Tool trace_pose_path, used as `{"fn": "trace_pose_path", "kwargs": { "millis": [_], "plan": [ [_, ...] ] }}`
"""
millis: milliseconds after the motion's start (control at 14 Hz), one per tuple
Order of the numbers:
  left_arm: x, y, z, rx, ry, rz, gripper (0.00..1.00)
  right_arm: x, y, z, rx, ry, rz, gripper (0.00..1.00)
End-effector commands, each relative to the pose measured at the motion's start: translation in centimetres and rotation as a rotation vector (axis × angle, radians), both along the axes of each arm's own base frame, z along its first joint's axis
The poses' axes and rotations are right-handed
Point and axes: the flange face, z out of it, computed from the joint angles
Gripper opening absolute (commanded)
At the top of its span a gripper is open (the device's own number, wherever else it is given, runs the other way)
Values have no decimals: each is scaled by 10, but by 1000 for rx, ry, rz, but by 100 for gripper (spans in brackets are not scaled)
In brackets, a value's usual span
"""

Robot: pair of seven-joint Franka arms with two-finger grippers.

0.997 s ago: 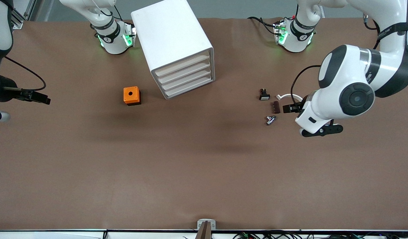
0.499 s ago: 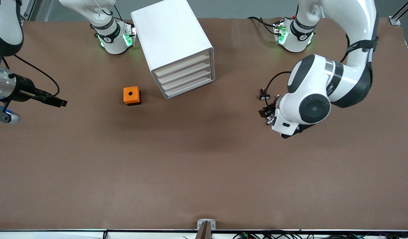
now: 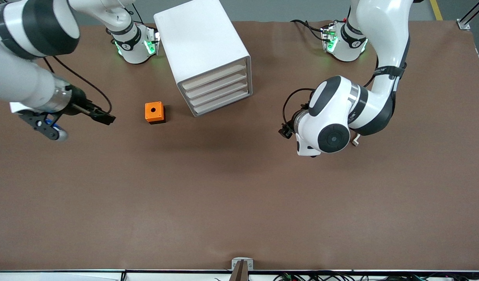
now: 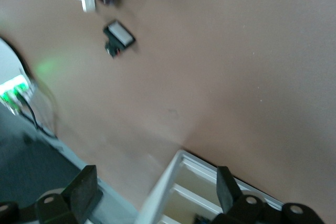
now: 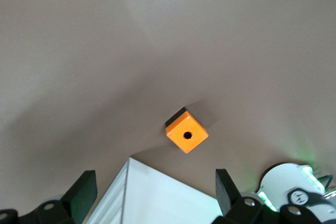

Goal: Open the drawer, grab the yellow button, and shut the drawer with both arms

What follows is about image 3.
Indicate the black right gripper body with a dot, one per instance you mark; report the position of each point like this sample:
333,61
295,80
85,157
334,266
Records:
78,104

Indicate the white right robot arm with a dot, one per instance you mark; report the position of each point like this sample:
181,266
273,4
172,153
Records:
13,82

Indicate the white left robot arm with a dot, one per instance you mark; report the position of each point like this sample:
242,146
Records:
341,109

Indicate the black right camera bracket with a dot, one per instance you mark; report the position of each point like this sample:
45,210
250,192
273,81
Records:
36,121

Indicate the orange button enclosure box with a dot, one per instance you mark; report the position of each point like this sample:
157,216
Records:
149,106

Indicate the grey metal pole mount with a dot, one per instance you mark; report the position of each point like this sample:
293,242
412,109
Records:
236,263

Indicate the brown camera pole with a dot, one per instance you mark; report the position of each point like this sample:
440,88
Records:
239,273

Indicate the aluminium corner bracket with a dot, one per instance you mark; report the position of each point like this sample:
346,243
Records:
463,25

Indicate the aluminium frame profile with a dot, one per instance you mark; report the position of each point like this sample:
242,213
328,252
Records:
475,9

